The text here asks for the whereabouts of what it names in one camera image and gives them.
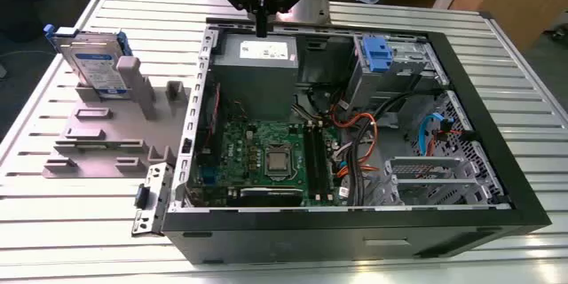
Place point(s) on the hard disk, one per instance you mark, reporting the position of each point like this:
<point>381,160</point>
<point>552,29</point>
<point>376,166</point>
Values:
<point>95,64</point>

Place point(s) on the metal disk bay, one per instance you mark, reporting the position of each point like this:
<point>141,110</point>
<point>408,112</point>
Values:
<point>425,181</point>

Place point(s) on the grey power supply unit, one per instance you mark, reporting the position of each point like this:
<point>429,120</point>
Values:
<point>257,91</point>

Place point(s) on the metal optical drive cage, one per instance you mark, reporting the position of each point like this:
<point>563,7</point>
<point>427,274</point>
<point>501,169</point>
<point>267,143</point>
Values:
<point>381,87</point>

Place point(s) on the black table corner cap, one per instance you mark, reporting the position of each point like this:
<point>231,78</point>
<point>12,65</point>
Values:
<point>485,15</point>

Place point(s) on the green motherboard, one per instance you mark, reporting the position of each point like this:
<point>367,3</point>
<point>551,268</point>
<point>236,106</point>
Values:
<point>239,137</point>

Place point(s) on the CPU socket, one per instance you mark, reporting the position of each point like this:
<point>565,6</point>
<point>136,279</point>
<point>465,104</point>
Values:
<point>277,147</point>

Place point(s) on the grey parts rack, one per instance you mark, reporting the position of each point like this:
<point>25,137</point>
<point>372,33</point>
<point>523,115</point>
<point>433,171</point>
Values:
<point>120,127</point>

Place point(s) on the black RAM slot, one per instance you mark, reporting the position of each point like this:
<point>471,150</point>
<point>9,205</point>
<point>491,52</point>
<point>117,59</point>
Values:
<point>313,161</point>
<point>319,161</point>

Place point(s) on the silver CPU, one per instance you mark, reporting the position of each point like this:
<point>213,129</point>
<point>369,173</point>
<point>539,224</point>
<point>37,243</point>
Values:
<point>277,161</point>

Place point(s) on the black chair wheel base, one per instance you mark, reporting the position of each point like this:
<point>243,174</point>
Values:
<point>559,31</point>

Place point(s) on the black graphics card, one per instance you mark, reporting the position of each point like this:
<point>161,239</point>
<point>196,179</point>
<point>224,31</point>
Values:
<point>265,197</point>

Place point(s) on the black blue port plug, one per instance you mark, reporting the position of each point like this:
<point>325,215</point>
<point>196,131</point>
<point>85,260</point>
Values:
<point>141,196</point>

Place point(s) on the black open PC case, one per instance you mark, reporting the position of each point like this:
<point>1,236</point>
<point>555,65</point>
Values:
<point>311,230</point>

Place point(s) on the metal slot retainer bracket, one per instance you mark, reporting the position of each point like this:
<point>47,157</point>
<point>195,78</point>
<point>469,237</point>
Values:
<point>156,177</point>

